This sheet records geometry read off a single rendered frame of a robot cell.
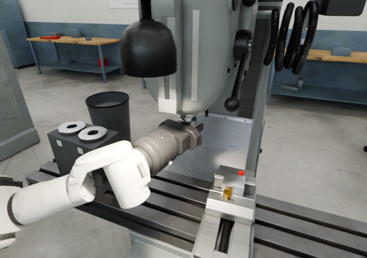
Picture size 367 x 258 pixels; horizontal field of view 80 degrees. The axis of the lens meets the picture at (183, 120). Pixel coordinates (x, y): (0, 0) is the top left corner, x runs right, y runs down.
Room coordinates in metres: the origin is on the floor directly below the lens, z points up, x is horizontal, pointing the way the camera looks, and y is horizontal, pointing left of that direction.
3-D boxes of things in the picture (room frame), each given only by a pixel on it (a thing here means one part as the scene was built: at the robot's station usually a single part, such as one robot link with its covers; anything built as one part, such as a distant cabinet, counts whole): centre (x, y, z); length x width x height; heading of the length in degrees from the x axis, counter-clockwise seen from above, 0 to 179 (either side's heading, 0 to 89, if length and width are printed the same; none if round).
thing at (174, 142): (0.46, 0.04, 1.24); 0.13 x 0.12 x 0.10; 56
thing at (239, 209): (0.43, -0.13, 1.05); 0.12 x 0.06 x 0.04; 72
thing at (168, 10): (0.43, 0.03, 1.44); 0.04 x 0.04 x 0.21; 69
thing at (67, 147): (0.66, 0.35, 1.06); 0.22 x 0.12 x 0.20; 64
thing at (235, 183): (0.48, -0.14, 1.07); 0.06 x 0.05 x 0.06; 72
